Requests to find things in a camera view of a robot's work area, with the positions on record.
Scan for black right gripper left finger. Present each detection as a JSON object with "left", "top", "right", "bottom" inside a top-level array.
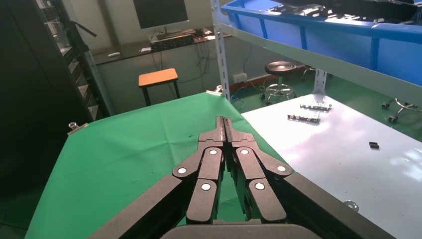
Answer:
[{"left": 89, "top": 116, "right": 226, "bottom": 239}]

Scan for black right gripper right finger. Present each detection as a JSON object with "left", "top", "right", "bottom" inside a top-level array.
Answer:
[{"left": 224, "top": 117, "right": 396, "bottom": 239}]

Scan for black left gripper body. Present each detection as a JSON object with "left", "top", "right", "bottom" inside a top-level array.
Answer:
[{"left": 287, "top": 0, "right": 420, "bottom": 21}]

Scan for blue plastic bin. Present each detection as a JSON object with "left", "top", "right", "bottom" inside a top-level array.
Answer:
[{"left": 221, "top": 0, "right": 422, "bottom": 87}]

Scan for green table cloth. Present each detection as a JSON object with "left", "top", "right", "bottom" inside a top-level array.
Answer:
[{"left": 24, "top": 92, "right": 293, "bottom": 239}]

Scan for white table sheet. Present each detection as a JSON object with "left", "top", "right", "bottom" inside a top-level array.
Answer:
[{"left": 241, "top": 93, "right": 422, "bottom": 239}]

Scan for chrome stool with black seat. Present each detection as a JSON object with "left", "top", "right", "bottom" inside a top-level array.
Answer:
[{"left": 260, "top": 61, "right": 299, "bottom": 106}]

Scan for chrome wheeled stool base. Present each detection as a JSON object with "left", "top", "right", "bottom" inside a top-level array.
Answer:
[{"left": 381, "top": 98, "right": 422, "bottom": 123}]

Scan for orange top square stool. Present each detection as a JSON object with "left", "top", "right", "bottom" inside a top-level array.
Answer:
[{"left": 138, "top": 68, "right": 181, "bottom": 107}]

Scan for black equipment box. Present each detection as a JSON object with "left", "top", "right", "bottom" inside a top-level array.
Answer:
[{"left": 150, "top": 34, "right": 195, "bottom": 52}]

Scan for black keyboard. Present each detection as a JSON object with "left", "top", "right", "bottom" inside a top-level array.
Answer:
[{"left": 156, "top": 29, "right": 197, "bottom": 40}]

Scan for dark office desk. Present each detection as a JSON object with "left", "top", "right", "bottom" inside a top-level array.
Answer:
[{"left": 91, "top": 28, "right": 231, "bottom": 115}]

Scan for black computer monitor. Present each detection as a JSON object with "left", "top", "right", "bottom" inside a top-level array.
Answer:
[{"left": 132, "top": 0, "right": 189, "bottom": 30}]

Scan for black equipment rack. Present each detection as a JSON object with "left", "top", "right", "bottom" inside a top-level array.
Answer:
[{"left": 0, "top": 0, "right": 114, "bottom": 199}]

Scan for stamped metal bracket part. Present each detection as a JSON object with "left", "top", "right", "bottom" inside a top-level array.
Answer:
[
  {"left": 268, "top": 3, "right": 311, "bottom": 15},
  {"left": 307, "top": 5, "right": 363, "bottom": 22}
]

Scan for blue floor cable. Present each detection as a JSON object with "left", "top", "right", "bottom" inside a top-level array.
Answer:
[{"left": 229, "top": 94, "right": 246, "bottom": 110}]

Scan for small notched metal rail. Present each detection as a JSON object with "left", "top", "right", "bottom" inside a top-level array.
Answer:
[
  {"left": 287, "top": 114, "right": 321, "bottom": 123},
  {"left": 300, "top": 103, "right": 332, "bottom": 112}
]

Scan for white perforated shelf post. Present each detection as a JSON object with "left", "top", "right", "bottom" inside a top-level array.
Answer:
[
  {"left": 211, "top": 0, "right": 231, "bottom": 101},
  {"left": 312, "top": 68, "right": 328, "bottom": 96}
]

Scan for black hanging desk cables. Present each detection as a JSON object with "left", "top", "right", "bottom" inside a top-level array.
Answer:
[{"left": 194, "top": 41, "right": 213, "bottom": 85}]

